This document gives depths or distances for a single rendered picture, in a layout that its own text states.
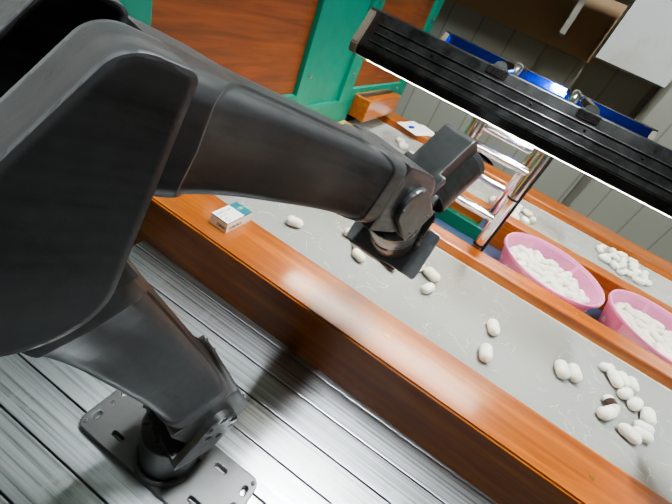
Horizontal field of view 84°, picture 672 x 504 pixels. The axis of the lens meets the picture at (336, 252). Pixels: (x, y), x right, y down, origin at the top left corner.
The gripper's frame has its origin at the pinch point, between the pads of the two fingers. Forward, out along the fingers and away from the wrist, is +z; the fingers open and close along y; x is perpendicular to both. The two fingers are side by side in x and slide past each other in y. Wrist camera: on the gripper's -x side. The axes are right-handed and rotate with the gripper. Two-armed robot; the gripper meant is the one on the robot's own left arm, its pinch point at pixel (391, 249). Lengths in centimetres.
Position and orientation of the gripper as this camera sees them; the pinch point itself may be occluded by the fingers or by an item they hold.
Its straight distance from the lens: 56.4
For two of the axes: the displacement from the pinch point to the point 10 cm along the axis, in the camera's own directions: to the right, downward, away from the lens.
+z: 1.3, 1.8, 9.8
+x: -5.6, 8.2, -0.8
